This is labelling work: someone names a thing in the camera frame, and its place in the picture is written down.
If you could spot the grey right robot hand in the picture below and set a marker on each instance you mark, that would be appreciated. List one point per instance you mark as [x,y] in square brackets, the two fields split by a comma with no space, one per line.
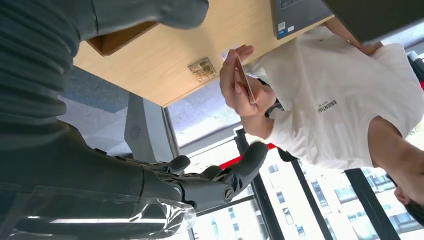
[82,165]

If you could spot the person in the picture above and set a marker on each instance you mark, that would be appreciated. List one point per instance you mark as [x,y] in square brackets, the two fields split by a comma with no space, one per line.
[331,99]

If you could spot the white kiosk stand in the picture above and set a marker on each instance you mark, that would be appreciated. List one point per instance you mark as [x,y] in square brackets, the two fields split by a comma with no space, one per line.
[145,126]

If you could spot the red barrier belt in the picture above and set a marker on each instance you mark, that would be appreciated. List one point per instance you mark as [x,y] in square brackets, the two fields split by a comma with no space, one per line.
[232,162]

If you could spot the grey laptop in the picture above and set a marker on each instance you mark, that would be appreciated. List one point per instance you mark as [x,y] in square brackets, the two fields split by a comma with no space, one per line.
[298,16]

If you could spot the wooden organizer tray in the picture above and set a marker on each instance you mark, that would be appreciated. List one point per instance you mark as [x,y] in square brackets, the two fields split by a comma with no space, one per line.
[112,43]

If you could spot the black window frame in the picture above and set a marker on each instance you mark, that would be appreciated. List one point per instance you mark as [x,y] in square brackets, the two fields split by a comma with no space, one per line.
[367,202]

